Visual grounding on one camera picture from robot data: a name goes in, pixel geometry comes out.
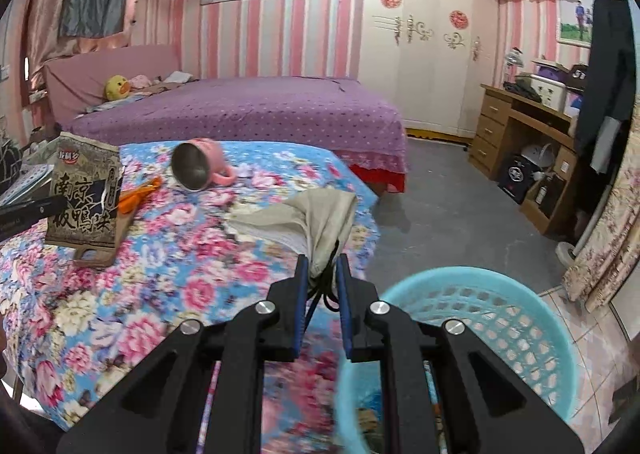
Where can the orange snack wrapper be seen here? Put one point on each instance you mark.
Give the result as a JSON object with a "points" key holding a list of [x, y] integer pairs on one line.
{"points": [[130, 200]]}

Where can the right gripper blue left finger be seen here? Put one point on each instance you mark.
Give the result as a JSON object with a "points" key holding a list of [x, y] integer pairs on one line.
{"points": [[300, 284]]}

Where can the floral blue bed cover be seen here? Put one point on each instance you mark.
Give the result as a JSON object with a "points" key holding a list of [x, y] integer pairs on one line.
{"points": [[71, 333]]}

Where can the hanging black coat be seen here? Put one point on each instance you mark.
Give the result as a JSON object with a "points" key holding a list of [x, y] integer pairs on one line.
{"points": [[604, 120]]}

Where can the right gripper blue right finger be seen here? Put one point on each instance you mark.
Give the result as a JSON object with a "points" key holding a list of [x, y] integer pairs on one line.
{"points": [[342, 275]]}

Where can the pink headboard cover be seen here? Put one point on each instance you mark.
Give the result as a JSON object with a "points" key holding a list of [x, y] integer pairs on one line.
{"points": [[75, 83]]}

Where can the white fan under desk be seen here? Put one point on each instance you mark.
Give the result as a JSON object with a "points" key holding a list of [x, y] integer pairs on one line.
{"points": [[540, 156]]}

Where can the small framed couple photo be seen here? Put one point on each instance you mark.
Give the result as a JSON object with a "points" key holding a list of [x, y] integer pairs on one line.
{"points": [[575, 21]]}

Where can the tan phone case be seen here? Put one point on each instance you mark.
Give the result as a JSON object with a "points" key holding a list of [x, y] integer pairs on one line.
{"points": [[101, 257]]}

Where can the purple polka dot bed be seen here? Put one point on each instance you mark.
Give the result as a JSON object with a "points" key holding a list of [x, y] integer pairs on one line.
{"points": [[335, 114]]}

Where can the yellow duck plush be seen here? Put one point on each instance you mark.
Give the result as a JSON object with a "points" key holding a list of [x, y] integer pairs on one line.
{"points": [[116, 88]]}

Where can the pink metal mug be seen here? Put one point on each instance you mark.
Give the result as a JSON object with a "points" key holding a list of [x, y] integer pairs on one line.
{"points": [[196, 164]]}

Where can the small desk lamp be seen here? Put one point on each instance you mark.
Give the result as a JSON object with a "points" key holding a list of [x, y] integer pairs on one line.
{"points": [[513, 61]]}

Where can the grey cloth pouch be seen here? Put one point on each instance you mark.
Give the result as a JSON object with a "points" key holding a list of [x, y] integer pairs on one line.
{"points": [[315, 223]]}

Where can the white storage box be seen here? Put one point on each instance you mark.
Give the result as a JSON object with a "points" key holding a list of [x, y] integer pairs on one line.
{"points": [[552, 93]]}

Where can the white wardrobe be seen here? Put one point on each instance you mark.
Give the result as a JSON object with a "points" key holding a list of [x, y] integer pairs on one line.
{"points": [[431, 59]]}

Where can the light blue laundry basket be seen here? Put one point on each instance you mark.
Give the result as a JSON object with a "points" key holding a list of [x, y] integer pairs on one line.
{"points": [[455, 360]]}

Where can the grey printed snack bag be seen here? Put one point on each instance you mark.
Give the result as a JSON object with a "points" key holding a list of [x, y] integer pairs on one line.
{"points": [[88, 173]]}

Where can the black box under desk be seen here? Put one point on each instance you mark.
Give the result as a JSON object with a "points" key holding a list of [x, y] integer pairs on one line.
{"points": [[516, 177]]}

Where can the wooden desk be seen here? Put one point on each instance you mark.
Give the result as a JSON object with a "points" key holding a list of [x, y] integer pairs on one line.
{"points": [[507, 124]]}

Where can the floral beige curtain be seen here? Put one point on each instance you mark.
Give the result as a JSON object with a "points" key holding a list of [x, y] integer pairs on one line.
{"points": [[612, 249]]}

